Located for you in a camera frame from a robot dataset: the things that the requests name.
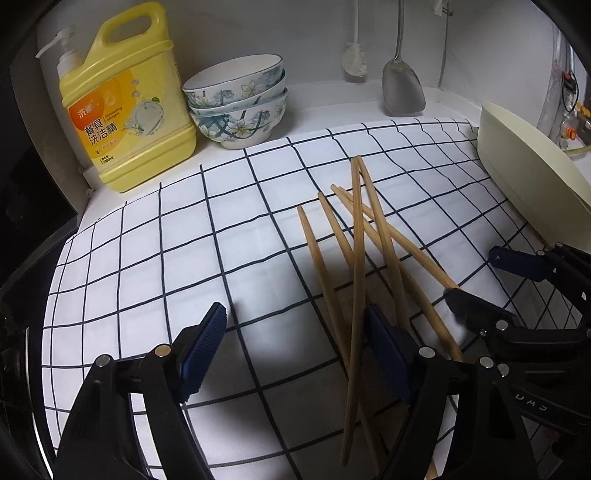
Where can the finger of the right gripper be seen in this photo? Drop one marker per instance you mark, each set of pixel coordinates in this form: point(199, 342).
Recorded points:
point(476, 313)
point(530, 266)

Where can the cream oval plastic bowl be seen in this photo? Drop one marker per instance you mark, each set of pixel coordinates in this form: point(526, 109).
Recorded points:
point(536, 176)

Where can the middle floral ceramic bowl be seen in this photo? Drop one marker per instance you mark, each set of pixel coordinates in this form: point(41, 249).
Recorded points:
point(264, 96)

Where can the bottom floral ceramic bowl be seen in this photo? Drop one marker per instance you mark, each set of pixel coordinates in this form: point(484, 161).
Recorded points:
point(243, 128)

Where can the hanging metal spatula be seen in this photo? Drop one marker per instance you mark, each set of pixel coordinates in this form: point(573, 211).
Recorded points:
point(402, 89)

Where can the wooden chopstick five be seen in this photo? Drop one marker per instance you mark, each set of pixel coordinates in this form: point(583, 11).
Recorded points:
point(341, 328)

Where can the top floral ceramic bowl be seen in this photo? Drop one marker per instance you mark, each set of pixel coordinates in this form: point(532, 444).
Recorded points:
point(233, 80)

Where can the wooden chopstick one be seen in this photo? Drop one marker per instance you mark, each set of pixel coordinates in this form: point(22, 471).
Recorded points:
point(359, 302)

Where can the gas valve with fittings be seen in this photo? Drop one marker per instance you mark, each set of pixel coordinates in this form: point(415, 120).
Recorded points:
point(574, 117)

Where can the yellow detergent jug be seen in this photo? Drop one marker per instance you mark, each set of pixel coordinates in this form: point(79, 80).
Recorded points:
point(124, 98)

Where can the floral ceramic bowl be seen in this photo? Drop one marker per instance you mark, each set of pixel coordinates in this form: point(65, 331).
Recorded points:
point(243, 128)
point(264, 96)
point(233, 80)

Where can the white black checkered cloth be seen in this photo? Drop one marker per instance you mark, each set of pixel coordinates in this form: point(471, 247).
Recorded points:
point(227, 229)

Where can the wooden chopstick four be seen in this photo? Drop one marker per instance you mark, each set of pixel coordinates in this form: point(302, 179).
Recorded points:
point(409, 282)

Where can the hanging white brush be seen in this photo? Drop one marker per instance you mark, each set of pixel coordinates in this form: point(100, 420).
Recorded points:
point(353, 59)

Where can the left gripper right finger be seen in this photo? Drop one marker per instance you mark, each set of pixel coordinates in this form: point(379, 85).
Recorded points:
point(414, 373)

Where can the wooden chopstick two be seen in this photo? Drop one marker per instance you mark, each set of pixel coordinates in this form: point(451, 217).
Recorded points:
point(397, 285)

